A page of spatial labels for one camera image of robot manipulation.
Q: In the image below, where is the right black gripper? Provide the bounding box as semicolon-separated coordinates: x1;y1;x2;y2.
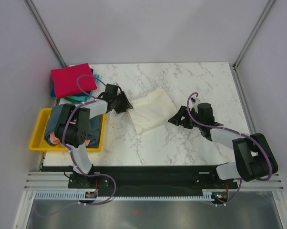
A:
168;105;203;129

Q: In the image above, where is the cream white t shirt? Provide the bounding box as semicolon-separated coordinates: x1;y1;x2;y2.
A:
128;87;177;135

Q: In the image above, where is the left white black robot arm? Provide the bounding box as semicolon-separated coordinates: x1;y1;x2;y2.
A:
54;84;133;188

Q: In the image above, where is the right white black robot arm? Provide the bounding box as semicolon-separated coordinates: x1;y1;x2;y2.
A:
168;103;278;188

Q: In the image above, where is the grey blue t shirt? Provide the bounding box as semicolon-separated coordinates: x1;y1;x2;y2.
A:
46;104;102;148

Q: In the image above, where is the folded turquoise t shirt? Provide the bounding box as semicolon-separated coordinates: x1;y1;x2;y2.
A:
68;74;100;102

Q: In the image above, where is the folded green t shirt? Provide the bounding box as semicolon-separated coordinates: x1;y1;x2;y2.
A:
64;97;80;104

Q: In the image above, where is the folded magenta t shirt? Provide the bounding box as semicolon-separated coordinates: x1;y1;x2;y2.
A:
51;63;98;99

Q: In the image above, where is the folded navy blue t shirt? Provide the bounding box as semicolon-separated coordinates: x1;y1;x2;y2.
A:
50;68;94;97

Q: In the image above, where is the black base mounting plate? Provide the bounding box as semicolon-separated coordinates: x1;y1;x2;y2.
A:
67;164;239;198

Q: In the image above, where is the pink t shirt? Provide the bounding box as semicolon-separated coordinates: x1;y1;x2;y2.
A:
49;120;92;146

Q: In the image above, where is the yellow plastic tray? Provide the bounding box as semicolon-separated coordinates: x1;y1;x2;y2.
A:
29;108;107;153

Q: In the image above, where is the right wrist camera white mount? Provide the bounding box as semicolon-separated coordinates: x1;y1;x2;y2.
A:
191;96;201;112

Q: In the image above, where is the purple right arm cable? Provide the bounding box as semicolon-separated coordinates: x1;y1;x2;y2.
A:
186;92;275;182

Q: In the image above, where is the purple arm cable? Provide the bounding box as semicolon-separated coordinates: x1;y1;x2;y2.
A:
62;75;108;178
186;92;275;182

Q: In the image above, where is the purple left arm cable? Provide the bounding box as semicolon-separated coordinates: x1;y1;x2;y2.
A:
62;75;108;178

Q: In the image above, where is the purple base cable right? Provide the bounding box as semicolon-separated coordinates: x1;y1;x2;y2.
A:
211;178;243;207

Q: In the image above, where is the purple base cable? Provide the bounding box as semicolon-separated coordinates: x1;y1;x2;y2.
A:
211;178;243;207
33;174;120;218

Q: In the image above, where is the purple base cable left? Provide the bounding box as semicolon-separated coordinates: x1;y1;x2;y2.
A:
33;174;120;218

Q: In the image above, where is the white slotted cable duct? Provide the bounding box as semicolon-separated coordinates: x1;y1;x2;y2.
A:
34;189;227;201

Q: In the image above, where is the right aluminium frame post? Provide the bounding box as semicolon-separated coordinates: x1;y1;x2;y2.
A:
232;0;277;72

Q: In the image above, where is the aluminium frame post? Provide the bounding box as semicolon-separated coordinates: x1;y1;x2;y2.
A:
24;0;67;68
232;0;277;72

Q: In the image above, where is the aluminium extrusion rail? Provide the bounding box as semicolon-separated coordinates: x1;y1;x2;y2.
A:
24;172;284;192

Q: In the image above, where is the left aluminium frame post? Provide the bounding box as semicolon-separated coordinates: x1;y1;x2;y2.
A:
24;0;67;68

